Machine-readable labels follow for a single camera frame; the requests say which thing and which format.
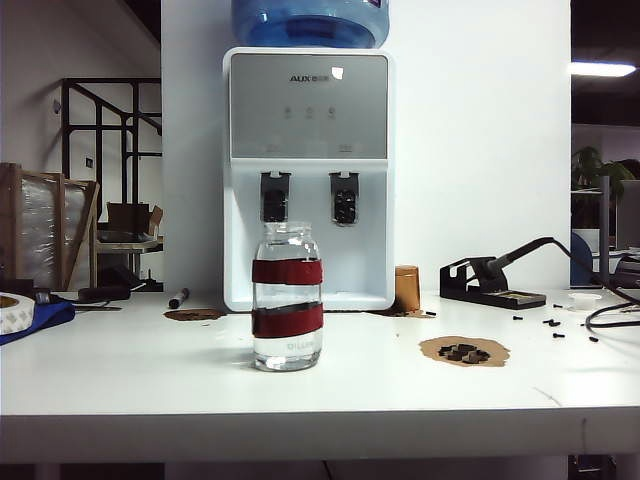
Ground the glass bottle with red belts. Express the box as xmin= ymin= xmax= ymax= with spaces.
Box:
xmin=251 ymin=219 xmax=324 ymax=372

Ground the black dispenser tap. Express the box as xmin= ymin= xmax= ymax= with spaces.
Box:
xmin=328 ymin=170 xmax=361 ymax=227
xmin=259 ymin=170 xmax=292 ymax=224

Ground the white AUX water dispenser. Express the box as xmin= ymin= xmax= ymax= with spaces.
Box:
xmin=222 ymin=46 xmax=397 ymax=312

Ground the blue water jug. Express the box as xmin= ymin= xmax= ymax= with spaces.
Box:
xmin=230 ymin=0 xmax=392 ymax=49

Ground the amber cylindrical cup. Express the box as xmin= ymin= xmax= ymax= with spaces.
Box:
xmin=395 ymin=263 xmax=421 ymax=312

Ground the black soldering iron stand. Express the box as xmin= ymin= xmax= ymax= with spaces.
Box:
xmin=439 ymin=255 xmax=547 ymax=309

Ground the brown patch with black scraps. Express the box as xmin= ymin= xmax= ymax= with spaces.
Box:
xmin=418 ymin=335 xmax=512 ymax=368

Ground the pile of black scraps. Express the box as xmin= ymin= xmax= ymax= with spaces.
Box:
xmin=438 ymin=342 xmax=492 ymax=363

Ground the black soldering iron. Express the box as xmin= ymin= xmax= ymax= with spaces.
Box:
xmin=487 ymin=234 xmax=559 ymax=276

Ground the round wooden table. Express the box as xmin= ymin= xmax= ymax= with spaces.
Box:
xmin=97 ymin=230 xmax=164 ymax=253

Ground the brown cardboard box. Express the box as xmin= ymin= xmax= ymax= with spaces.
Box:
xmin=105 ymin=201 xmax=164 ymax=237

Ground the black stair railing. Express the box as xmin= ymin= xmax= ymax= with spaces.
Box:
xmin=60 ymin=77 xmax=163 ymax=226

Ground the blue chair back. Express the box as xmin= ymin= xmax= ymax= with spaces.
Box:
xmin=571 ymin=229 xmax=594 ymax=287

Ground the blue cloth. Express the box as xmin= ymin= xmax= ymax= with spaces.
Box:
xmin=0 ymin=299 xmax=76 ymax=346

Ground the green potted plant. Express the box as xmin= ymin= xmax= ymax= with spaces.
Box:
xmin=572 ymin=144 xmax=640 ymax=192

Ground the grey metal pole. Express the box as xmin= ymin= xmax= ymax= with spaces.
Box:
xmin=599 ymin=174 xmax=612 ymax=286

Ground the black foam block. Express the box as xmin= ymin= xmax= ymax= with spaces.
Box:
xmin=0 ymin=276 xmax=36 ymax=296

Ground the grey computer monitor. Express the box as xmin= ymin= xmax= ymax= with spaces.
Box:
xmin=615 ymin=179 xmax=640 ymax=249

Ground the white double-sided tape roll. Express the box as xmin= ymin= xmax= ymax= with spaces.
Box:
xmin=0 ymin=291 xmax=37 ymax=336

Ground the ceiling light panel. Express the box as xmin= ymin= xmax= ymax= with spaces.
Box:
xmin=571 ymin=61 xmax=637 ymax=78

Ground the black power cable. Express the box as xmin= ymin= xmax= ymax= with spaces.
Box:
xmin=552 ymin=237 xmax=640 ymax=330

